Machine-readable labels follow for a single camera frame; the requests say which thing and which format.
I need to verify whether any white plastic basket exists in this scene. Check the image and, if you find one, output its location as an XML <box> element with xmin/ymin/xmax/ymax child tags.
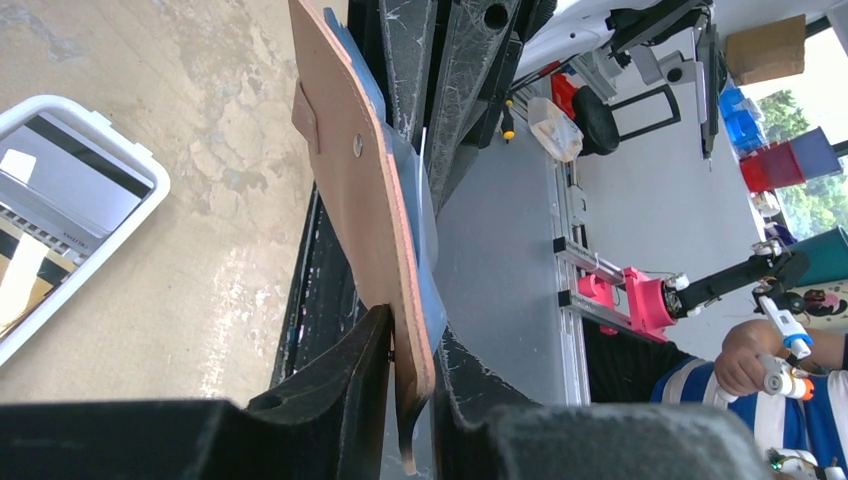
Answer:
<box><xmin>1</xmin><ymin>94</ymin><xmax>171</xmax><ymax>362</ymax></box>

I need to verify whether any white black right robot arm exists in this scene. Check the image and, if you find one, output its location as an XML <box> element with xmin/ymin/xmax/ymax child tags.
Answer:
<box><xmin>349</xmin><ymin>1</ymin><xmax>712</xmax><ymax>209</ymax></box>

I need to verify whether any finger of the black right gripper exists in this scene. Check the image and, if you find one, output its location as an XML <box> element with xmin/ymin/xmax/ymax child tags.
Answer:
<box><xmin>379</xmin><ymin>0</ymin><xmax>438</xmax><ymax>140</ymax></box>
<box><xmin>425</xmin><ymin>1</ymin><xmax>530</xmax><ymax>212</ymax></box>

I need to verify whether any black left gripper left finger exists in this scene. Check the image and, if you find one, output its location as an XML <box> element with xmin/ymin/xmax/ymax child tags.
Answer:
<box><xmin>1</xmin><ymin>306</ymin><xmax>393</xmax><ymax>479</ymax></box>

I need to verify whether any tan leather card holder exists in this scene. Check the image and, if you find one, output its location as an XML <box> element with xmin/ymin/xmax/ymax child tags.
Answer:
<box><xmin>289</xmin><ymin>1</ymin><xmax>448</xmax><ymax>474</ymax></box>

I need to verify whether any operator hand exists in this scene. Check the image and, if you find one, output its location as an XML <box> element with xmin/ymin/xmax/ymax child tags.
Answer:
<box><xmin>714</xmin><ymin>319</ymin><xmax>788</xmax><ymax>397</ymax></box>

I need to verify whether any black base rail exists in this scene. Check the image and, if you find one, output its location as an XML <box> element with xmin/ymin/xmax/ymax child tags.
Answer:
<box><xmin>270</xmin><ymin>189</ymin><xmax>365</xmax><ymax>387</ymax></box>

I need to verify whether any gold magnetic stripe card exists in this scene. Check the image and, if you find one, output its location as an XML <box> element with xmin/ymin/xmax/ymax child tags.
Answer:
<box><xmin>1</xmin><ymin>217</ymin><xmax>78</xmax><ymax>341</ymax></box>

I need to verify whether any cardboard box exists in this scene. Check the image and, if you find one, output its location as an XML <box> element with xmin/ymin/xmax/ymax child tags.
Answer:
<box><xmin>725</xmin><ymin>15</ymin><xmax>806</xmax><ymax>86</ymax></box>

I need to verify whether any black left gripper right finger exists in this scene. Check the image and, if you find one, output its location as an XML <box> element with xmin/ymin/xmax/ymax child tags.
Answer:
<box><xmin>433</xmin><ymin>329</ymin><xmax>773</xmax><ymax>479</ymax></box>

